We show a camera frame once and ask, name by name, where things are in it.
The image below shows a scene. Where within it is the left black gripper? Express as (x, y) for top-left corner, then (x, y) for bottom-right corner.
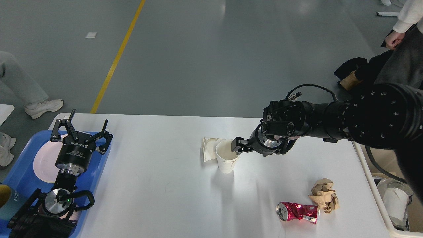
(50, 109), (113, 175)

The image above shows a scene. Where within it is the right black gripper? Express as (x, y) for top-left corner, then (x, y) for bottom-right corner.
(231, 124), (297, 157)

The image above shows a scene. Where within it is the pink plate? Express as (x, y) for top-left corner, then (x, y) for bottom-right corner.
(33, 141), (62, 183)

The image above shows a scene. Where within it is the teal mug yellow inside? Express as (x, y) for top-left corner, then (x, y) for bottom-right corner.
(0, 184), (26, 220)

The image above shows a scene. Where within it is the foil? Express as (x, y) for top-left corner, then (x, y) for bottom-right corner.
(373, 176), (414, 231)

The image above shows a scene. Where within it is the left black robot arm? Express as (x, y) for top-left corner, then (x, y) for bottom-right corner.
(1, 110), (113, 238)

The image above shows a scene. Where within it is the person in light jeans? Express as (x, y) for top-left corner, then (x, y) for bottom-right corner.
(0, 50), (64, 167)

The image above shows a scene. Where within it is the crushed white paper cup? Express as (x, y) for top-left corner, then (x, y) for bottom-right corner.
(202, 137), (225, 162)

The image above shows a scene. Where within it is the crushed red soda can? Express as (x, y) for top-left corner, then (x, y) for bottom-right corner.
(276, 202), (320, 225)

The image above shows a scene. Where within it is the blue plastic tray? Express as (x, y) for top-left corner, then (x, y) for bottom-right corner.
(0, 130), (112, 238)

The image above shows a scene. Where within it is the crumpled brown paper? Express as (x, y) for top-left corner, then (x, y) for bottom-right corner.
(309, 178), (340, 214)

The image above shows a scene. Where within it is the white table corner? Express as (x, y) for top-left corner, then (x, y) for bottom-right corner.
(0, 104), (15, 126)

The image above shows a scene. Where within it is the beige plastic bin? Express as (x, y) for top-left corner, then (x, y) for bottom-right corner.
(352, 142), (423, 238)

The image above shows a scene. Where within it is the person in black clothes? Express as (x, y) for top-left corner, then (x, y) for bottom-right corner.
(334, 50), (393, 91)

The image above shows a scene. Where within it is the person in grey trousers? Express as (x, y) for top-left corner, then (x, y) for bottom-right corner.
(375, 0), (423, 89)

